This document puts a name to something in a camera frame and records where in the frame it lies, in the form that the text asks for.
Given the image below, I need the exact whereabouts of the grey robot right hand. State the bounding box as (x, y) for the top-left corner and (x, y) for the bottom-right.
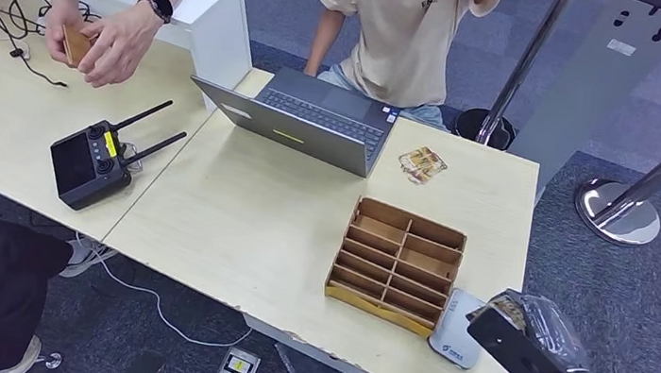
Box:
(491, 287), (600, 373)

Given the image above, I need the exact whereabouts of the person's left hand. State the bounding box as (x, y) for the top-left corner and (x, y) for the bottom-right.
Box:
(73, 0), (168, 95)

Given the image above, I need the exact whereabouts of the person's right hand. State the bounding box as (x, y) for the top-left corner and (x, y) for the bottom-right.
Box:
(40, 2), (98, 69)

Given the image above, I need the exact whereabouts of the small brown wooden piece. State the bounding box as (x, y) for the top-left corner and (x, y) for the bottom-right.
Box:
(58, 25), (96, 71)

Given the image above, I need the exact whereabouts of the patterned ID card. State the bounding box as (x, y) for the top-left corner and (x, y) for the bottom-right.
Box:
(466, 292), (531, 331)

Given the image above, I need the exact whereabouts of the stack of patterned cards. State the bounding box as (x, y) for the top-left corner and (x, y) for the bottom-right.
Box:
(396, 144), (451, 189)

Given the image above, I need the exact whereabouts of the white card reader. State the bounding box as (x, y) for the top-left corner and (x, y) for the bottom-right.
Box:
(425, 285), (490, 373)

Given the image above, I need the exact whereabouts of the wooden card organizer box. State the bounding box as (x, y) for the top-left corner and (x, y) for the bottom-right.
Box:
(320, 193), (472, 343)

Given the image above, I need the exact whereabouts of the black wristwatch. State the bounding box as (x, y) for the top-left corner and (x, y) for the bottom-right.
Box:
(135, 0), (177, 25)

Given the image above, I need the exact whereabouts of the white cabinet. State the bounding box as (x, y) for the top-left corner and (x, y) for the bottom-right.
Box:
(0, 0), (263, 116)

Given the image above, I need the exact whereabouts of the black remote controller with antennas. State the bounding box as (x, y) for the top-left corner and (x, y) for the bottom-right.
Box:
(42, 86), (193, 223)

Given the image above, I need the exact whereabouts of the chrome stanchion with silver base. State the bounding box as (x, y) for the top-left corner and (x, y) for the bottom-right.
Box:
(569, 75), (661, 252)

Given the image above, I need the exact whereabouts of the grey laptop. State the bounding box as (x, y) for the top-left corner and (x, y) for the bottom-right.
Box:
(181, 56), (405, 182)

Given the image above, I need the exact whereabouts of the white shoe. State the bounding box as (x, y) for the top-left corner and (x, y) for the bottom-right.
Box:
(57, 233), (110, 282)

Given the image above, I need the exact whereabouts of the grey metal board with holes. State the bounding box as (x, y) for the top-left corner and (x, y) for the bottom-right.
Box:
(497, 0), (661, 211)

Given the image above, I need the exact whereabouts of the white desk beam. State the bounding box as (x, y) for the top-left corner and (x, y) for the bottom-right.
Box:
(236, 313), (442, 373)

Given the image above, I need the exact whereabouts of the chrome stanchion with black base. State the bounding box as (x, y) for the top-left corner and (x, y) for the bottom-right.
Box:
(452, 0), (578, 158)

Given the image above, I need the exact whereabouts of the metal floor socket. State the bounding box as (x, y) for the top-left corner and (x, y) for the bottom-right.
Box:
(216, 346), (263, 373)

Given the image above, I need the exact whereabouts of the small metal fitting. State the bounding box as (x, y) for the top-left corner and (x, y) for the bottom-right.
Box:
(40, 350), (65, 371)

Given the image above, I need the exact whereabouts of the white cable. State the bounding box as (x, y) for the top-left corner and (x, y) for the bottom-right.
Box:
(64, 232), (263, 352)

